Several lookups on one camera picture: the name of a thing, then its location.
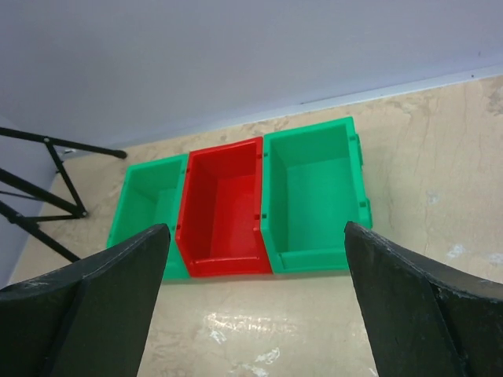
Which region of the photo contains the red plastic bin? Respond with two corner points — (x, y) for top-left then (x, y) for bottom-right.
(175, 137), (272, 278)

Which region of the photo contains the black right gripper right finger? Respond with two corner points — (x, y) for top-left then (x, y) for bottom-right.
(344, 222), (502, 376)

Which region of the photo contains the left green plastic bin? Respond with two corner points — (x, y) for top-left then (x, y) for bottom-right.
(107, 154), (190, 280)

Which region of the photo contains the black music stand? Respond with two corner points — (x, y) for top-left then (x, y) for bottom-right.
(1, 127), (127, 262)

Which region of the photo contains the green plastic bin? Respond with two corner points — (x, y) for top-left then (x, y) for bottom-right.
(261, 117), (373, 274)
(107, 154), (190, 280)

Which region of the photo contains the right green plastic bin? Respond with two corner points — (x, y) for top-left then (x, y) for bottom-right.
(261, 117), (373, 274)

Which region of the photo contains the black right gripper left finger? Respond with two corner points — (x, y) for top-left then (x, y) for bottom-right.
(1, 224), (171, 376)

